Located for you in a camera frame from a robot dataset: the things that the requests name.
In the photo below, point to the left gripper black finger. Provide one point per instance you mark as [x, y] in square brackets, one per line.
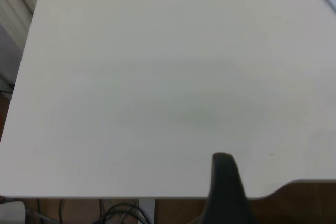
[225, 182]

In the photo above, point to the white table leg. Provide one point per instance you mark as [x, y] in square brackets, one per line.
[146, 211]

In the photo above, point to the white box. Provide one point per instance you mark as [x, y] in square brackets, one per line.
[11, 213]

